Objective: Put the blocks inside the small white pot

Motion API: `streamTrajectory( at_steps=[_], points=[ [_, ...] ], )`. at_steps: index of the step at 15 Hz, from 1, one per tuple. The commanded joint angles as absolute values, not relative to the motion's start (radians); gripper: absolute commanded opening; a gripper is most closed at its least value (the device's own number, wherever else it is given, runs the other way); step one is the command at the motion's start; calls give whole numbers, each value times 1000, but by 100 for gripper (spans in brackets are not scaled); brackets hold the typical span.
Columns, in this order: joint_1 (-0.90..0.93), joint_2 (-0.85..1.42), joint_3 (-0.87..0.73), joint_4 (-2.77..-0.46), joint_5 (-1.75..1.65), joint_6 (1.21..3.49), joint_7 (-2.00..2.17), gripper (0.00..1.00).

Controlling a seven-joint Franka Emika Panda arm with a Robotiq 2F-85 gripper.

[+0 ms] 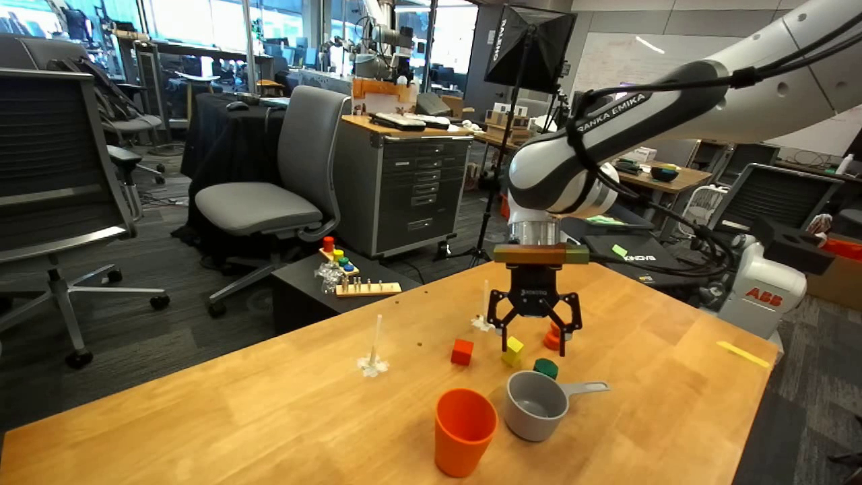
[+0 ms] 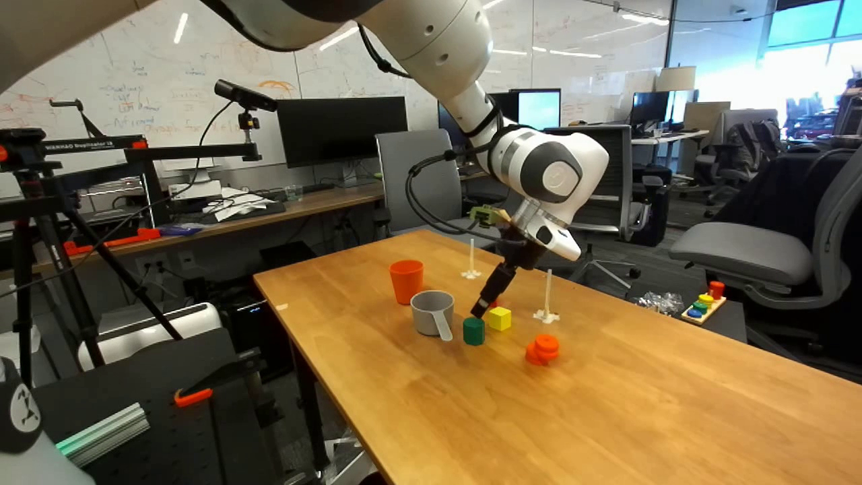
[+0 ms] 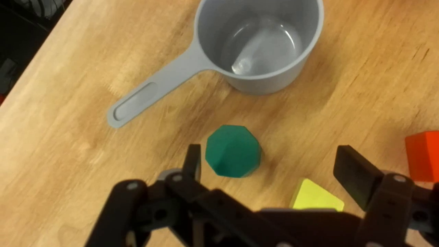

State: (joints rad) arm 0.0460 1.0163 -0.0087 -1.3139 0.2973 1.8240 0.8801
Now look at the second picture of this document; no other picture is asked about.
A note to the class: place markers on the orange-red stepped block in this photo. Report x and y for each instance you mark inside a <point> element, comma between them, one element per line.
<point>542,352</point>

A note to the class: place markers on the beige monitor back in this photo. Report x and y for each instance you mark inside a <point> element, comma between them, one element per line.
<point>706,117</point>

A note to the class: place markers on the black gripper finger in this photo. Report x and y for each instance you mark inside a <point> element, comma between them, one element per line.
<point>511,280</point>
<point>489,296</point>

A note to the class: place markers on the aluminium profile bar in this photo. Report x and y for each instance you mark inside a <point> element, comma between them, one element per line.
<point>103,433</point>

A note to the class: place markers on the colourful stacking toy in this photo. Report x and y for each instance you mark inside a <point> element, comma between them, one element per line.
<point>705,311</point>

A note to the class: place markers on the grey office chair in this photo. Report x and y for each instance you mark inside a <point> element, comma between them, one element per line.
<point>406,171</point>
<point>741,251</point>

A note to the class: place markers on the clear plastic bag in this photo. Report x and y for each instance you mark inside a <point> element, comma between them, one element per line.
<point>664,302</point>

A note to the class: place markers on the black cart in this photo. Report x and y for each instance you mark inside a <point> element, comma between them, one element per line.
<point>178,449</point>

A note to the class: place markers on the orange plastic cup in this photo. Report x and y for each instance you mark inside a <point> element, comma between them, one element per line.
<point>406,284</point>

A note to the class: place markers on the green cylinder block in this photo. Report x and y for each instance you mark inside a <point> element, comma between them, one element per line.
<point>474,333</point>

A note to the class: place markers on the black side table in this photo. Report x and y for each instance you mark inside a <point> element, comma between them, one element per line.
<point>728,323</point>

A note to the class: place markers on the black mesh office chair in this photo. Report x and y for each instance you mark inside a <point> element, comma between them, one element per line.
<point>623,189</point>

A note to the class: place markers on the red clamp bar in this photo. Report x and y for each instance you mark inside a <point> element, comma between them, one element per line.
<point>135,239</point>

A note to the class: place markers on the black cap with white logo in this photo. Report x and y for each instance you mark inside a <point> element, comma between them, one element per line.
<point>16,414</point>

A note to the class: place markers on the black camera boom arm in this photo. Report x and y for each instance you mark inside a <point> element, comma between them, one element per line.
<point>178,152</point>

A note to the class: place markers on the white papers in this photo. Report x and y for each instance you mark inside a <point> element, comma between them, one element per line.
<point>235,206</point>

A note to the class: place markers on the black camera tripod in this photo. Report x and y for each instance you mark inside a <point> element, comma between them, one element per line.
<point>23,150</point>

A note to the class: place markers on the black stereo camera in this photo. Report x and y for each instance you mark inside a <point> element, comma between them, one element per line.
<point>243,93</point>

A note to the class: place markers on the small black monitor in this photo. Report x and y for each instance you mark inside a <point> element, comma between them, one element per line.
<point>648,108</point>

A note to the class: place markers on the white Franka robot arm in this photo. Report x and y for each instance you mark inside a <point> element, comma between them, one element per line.
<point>548,171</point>

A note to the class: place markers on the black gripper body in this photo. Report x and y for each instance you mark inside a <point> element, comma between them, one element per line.
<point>523,245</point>

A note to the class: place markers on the long wooden desk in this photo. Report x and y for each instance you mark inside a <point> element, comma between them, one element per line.
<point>306,206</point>

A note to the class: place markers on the white office desk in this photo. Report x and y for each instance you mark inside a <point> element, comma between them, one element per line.
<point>668,139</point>

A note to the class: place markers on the yellow cube block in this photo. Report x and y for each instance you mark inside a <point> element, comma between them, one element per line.
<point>499,321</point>

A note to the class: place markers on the computer monitor with bright screen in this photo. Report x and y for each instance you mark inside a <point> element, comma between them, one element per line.
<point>542,108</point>

